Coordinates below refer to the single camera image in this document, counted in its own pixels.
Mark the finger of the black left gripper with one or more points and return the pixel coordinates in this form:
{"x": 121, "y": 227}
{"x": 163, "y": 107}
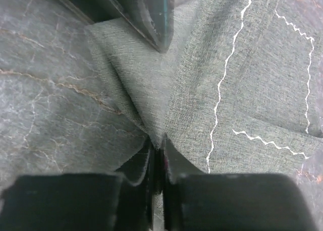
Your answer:
{"x": 88, "y": 11}
{"x": 153, "y": 20}

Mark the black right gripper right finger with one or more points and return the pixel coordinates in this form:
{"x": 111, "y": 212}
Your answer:
{"x": 194, "y": 200}

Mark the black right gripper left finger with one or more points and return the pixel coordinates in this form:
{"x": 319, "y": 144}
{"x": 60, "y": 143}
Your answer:
{"x": 120, "y": 200}

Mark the grey green napkin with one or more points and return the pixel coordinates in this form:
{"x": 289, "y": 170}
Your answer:
{"x": 235, "y": 92}

